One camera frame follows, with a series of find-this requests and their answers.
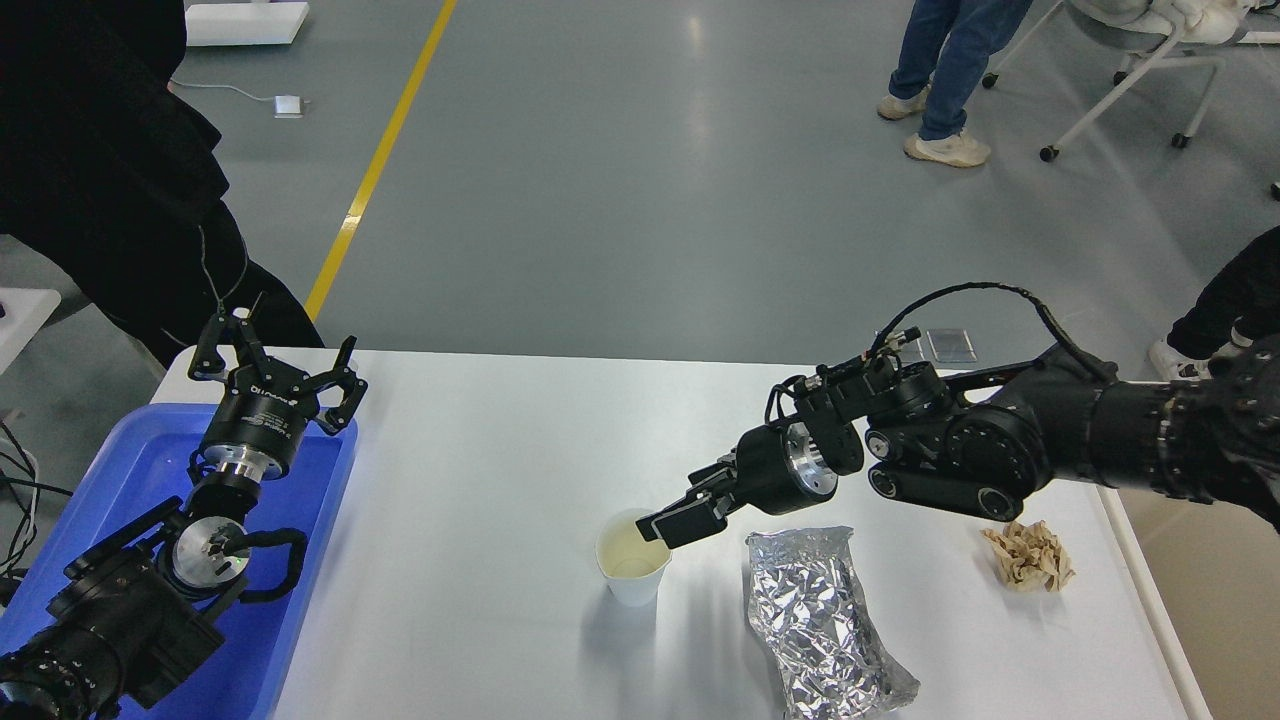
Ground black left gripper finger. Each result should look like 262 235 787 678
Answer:
187 292 270 383
303 336 369 436

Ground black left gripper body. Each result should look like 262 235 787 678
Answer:
198 360 317 480

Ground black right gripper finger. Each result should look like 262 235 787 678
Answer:
636 489 742 550
686 450 739 501

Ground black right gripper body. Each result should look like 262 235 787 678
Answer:
718 421 838 516

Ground white paper cup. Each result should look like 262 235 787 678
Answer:
595 509 673 607

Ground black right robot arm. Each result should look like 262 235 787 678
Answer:
636 300 1279 550

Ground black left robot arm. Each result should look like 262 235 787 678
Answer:
3 307 367 719

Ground crumpled silver foil bag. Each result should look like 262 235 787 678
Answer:
745 527 920 719

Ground left floor outlet plate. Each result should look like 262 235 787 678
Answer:
879 327 927 365

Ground floor outlet plate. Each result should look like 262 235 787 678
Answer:
925 328 978 364
879 327 927 365

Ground person in black clothes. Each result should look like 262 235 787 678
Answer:
1 1 323 365

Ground white side table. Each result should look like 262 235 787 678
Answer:
0 287 61 373

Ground right floor outlet plate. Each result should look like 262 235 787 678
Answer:
925 328 978 364

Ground crumpled beige paper wad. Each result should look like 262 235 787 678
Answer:
980 520 1076 592

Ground blue plastic tray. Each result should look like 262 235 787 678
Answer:
0 402 358 720

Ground white floor platform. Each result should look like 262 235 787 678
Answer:
186 1 310 47

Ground beige plastic bin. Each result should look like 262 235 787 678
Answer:
1098 489 1279 719

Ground person in blue jeans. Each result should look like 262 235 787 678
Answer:
876 1 1030 169

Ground seated person black trousers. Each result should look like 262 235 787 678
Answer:
1149 227 1279 382

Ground white power adapter cable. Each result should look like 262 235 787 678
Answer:
168 79 311 120

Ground black cables bundle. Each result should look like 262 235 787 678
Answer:
0 418 76 601

